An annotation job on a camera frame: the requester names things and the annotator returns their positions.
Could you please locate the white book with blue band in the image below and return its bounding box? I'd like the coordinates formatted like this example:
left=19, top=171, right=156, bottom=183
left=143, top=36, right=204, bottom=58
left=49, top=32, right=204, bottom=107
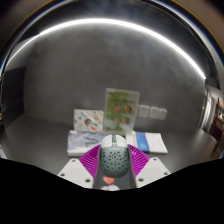
left=125, top=130, right=169, bottom=155

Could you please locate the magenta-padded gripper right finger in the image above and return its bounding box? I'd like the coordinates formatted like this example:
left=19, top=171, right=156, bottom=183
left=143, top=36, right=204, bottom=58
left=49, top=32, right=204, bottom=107
left=127, top=143, right=172, bottom=189

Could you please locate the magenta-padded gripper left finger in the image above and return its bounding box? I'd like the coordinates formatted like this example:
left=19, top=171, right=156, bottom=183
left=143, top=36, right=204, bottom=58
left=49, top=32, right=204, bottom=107
left=57, top=143, right=102, bottom=189

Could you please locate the green and white computer mouse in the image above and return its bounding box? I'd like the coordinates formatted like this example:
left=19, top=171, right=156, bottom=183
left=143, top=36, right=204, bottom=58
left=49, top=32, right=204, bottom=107
left=99, top=134, right=131, bottom=179

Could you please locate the white ceiling light strip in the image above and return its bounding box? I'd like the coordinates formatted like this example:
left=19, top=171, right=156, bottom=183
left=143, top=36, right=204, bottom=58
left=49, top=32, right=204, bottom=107
left=6, top=18, right=208, bottom=81

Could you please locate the white card with colourful stickers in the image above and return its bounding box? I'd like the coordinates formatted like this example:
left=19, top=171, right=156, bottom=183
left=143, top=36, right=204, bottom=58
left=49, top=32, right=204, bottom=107
left=73, top=108, right=105, bottom=132

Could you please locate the green standing poster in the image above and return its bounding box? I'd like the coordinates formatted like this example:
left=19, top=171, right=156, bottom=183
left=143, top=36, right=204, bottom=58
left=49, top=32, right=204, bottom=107
left=103, top=87, right=141, bottom=135

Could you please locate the white wall socket plate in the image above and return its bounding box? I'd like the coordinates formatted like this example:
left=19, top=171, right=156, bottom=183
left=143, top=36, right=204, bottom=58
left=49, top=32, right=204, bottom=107
left=158, top=107, right=168, bottom=121
left=138, top=104, right=151, bottom=118
left=149, top=106, right=160, bottom=119

